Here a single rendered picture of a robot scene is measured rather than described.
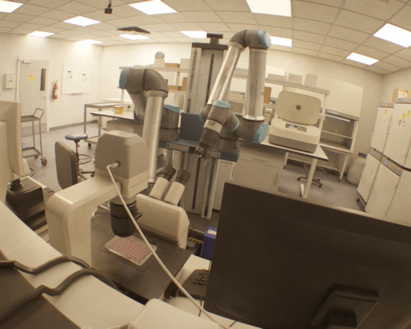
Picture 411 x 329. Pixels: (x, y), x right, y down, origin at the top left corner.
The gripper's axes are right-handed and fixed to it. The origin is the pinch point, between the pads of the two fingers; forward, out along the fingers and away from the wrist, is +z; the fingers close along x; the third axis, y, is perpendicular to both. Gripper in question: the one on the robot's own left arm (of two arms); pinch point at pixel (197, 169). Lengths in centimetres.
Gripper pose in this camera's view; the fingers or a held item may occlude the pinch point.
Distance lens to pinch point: 116.6
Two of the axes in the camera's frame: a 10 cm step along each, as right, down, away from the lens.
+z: -3.7, 9.3, -0.4
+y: -2.7, -1.5, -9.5
